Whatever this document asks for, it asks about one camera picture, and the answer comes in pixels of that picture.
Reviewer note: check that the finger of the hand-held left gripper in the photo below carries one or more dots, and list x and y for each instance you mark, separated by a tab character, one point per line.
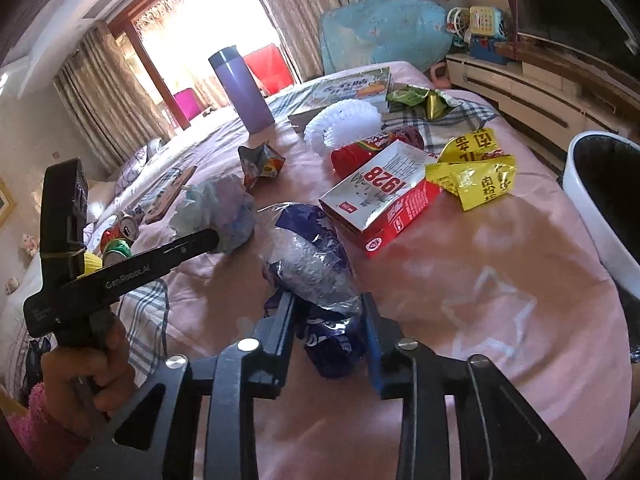
190	247

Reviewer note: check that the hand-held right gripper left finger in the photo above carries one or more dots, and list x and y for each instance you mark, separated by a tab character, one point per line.
282	325

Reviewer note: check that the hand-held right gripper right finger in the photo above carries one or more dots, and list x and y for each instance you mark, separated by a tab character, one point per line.
376	355

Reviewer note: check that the pale tissue bag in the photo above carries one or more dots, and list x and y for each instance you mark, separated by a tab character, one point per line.
220	205

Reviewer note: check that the blue and clear plastic bag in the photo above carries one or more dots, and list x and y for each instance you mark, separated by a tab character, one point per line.
310	260

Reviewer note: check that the colourful snack wrapper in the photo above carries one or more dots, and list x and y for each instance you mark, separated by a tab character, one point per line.
260	162

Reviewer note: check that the red and white carton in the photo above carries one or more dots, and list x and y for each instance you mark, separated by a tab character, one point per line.
380	200

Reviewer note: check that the red snack packet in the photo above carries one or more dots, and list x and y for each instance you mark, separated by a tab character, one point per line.
350	157

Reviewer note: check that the yellow snack wrapper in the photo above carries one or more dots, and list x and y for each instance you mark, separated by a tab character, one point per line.
475	185
470	145

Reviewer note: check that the white bin with black liner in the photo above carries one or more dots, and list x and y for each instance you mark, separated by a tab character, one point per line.
590	220

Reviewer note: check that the person's left forearm pink sleeve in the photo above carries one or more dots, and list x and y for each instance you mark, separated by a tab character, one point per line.
45	440

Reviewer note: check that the person's left hand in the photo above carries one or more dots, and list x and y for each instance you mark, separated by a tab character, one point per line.
60	375

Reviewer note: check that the small plush toy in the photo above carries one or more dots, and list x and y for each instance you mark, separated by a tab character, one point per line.
29	245

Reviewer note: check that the yellow foam fruit net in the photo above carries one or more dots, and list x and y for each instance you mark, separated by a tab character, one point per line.
90	265

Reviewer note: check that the crushed green can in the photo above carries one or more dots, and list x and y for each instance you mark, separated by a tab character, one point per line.
117	252

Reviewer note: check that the wooden board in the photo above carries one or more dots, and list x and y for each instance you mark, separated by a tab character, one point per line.
170	192

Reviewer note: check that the crushed red can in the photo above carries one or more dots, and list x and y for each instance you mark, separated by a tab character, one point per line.
125	227

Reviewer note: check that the floral pillow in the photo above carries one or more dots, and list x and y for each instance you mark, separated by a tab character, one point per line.
140	165

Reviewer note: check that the magenta stool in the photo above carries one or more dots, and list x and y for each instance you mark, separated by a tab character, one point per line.
189	102

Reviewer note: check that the beige patterned curtain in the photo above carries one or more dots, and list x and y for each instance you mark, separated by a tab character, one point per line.
320	10
105	95

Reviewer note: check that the purple thermos bottle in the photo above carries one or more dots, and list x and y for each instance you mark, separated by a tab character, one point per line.
240	90

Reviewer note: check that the red chair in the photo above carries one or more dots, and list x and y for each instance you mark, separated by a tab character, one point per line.
270	67

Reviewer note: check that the colourful children's book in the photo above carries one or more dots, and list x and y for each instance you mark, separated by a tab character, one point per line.
345	90

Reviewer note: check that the green snack wrapper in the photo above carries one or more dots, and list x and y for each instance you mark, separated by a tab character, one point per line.
405	96

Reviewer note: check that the light blue floral cover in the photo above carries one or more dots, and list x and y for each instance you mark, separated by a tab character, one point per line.
380	30

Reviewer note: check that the cream television cabinet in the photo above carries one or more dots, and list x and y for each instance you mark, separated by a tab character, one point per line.
500	85

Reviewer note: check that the blue and red toy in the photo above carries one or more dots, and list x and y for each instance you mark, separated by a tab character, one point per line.
487	50

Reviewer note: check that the small white fan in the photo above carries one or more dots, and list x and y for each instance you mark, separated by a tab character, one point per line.
457	21

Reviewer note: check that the yellow and teal toy cube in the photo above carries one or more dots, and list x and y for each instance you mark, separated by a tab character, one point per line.
485	20

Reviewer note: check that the black television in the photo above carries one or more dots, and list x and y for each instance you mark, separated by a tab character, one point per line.
565	0

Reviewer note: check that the framed wall picture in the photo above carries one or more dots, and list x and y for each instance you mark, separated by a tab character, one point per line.
6	205

